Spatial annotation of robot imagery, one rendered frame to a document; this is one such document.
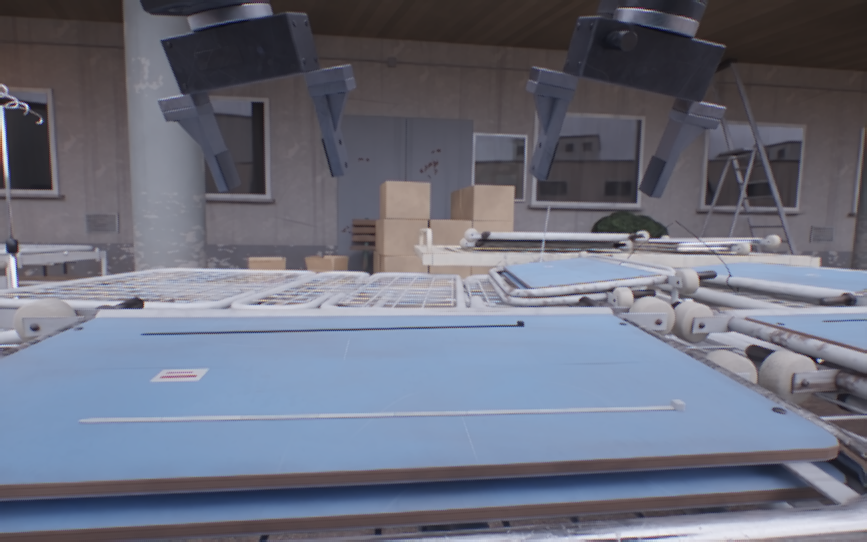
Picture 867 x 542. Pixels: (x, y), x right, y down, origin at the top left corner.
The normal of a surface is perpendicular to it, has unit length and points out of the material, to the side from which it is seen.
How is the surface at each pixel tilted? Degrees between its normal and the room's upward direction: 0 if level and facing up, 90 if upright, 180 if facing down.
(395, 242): 90
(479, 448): 5
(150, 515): 3
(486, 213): 90
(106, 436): 5
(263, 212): 90
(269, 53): 114
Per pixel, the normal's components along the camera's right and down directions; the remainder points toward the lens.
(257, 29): -0.11, 0.48
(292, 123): 0.11, 0.10
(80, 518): 0.02, -0.99
